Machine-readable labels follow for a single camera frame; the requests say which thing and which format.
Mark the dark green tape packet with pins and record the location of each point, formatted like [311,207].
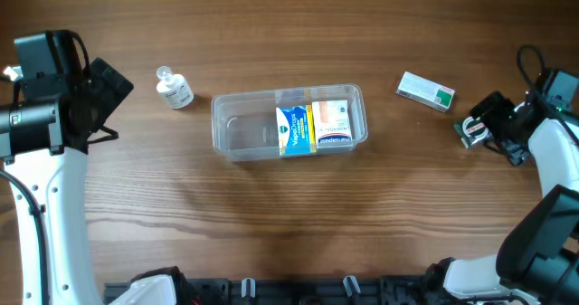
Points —
[472,132]

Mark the small white plastic bottle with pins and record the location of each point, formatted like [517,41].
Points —
[173,88]

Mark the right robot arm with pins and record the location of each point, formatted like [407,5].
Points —
[532,265]

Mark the white green medicine box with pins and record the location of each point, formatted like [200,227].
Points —
[426,92]

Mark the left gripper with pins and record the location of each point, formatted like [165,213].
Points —
[109,86]

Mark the blue yellow VapoDrops box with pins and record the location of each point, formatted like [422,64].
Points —
[295,128]

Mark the clear plastic container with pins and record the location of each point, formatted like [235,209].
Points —
[245,128]

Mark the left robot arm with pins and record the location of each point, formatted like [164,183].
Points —
[61,98]

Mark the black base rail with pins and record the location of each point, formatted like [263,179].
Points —
[387,290]

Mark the white Hansaplast plaster box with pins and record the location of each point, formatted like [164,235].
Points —
[331,122]

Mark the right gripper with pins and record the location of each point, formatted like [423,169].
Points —
[493,127]

